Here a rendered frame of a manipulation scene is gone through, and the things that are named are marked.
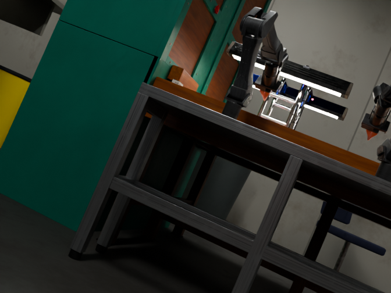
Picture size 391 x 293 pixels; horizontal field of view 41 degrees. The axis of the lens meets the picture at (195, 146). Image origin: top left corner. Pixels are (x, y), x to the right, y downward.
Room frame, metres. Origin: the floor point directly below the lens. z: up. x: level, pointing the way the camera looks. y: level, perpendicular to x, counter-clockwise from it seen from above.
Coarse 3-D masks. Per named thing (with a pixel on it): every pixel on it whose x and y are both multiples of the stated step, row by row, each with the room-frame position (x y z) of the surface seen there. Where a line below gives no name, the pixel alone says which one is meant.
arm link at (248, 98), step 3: (228, 90) 1.98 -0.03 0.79; (228, 93) 1.97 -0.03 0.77; (249, 93) 1.96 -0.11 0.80; (225, 96) 1.96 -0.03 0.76; (228, 96) 1.97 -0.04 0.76; (249, 96) 1.95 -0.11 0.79; (252, 96) 1.97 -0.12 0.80; (228, 99) 1.95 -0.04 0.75; (231, 99) 1.95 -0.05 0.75; (246, 99) 1.94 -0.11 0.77; (249, 99) 1.96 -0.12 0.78; (237, 102) 1.94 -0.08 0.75; (240, 102) 1.93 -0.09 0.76; (243, 102) 1.93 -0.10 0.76; (246, 102) 1.95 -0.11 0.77; (249, 102) 1.97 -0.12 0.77; (240, 105) 1.96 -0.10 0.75; (243, 105) 1.93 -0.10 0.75; (246, 105) 1.96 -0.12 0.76
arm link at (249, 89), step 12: (252, 24) 1.84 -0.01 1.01; (252, 36) 1.88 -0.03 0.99; (252, 48) 1.87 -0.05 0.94; (240, 60) 1.91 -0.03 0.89; (252, 60) 1.89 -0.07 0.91; (240, 72) 1.92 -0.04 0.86; (252, 72) 1.93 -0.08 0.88; (240, 84) 1.93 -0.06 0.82; (252, 84) 1.95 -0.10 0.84; (240, 96) 1.95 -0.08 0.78
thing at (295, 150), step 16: (160, 96) 1.82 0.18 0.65; (176, 96) 1.80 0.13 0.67; (176, 112) 2.00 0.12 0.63; (192, 112) 1.79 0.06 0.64; (208, 112) 1.77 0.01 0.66; (208, 128) 2.12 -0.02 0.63; (224, 128) 1.81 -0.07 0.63; (240, 128) 1.75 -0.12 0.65; (256, 128) 1.74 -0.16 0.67; (256, 144) 1.88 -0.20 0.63; (272, 144) 1.72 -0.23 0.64; (288, 144) 1.71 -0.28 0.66; (304, 160) 1.71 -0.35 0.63; (320, 160) 1.68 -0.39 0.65; (336, 160) 1.67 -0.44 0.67; (336, 176) 1.77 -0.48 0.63; (352, 176) 1.66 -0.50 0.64; (368, 176) 1.65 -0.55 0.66; (368, 192) 1.86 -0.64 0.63; (384, 192) 1.64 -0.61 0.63
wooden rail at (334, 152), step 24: (192, 96) 2.23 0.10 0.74; (168, 120) 2.25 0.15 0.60; (240, 120) 2.17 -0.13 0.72; (264, 120) 2.14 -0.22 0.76; (216, 144) 2.18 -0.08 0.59; (240, 144) 2.16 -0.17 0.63; (312, 144) 2.08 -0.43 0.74; (360, 168) 2.03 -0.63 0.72; (336, 192) 2.04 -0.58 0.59; (360, 192) 2.02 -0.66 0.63; (384, 216) 1.99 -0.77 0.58
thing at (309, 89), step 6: (282, 78) 2.88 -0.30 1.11; (282, 84) 2.87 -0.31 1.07; (306, 90) 2.83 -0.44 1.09; (306, 96) 2.82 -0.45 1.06; (276, 102) 2.87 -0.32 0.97; (306, 102) 2.83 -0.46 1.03; (270, 108) 2.87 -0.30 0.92; (282, 108) 2.86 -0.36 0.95; (288, 108) 2.84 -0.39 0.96; (300, 108) 2.82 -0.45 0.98; (270, 114) 2.87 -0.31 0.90; (300, 114) 2.83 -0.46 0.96; (294, 120) 2.83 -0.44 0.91; (294, 126) 2.83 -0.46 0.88
